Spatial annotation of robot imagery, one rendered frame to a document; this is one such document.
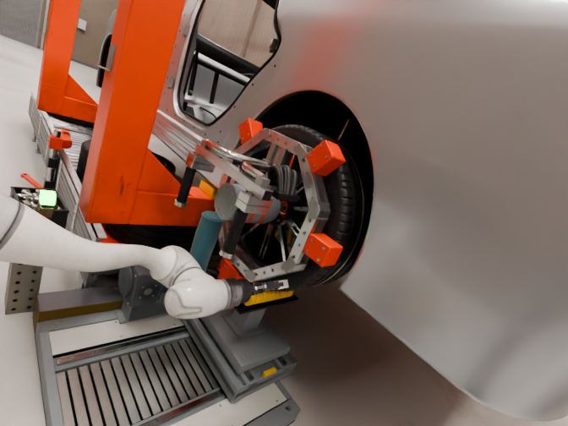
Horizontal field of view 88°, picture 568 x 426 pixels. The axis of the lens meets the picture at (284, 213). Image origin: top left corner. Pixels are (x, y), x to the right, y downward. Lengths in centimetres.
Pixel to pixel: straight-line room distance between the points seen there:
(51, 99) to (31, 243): 263
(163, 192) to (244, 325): 71
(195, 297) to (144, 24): 91
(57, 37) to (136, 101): 193
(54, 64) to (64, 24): 31
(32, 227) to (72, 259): 9
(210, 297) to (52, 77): 262
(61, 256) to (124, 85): 75
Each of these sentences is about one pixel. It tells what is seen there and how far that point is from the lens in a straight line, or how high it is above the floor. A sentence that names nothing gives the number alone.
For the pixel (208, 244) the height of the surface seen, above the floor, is 63.
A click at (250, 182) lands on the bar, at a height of 97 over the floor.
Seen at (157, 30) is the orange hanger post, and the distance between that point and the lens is 127.
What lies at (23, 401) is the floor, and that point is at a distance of 147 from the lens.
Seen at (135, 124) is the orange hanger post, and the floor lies 95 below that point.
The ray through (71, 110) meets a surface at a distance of 323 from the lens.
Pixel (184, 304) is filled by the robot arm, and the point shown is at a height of 66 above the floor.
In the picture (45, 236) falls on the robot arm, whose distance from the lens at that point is 63.
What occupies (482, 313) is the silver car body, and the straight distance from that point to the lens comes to 86.
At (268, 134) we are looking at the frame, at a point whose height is 110.
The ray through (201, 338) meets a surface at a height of 15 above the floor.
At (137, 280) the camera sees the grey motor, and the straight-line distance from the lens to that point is 136.
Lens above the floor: 116
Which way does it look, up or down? 16 degrees down
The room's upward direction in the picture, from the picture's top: 23 degrees clockwise
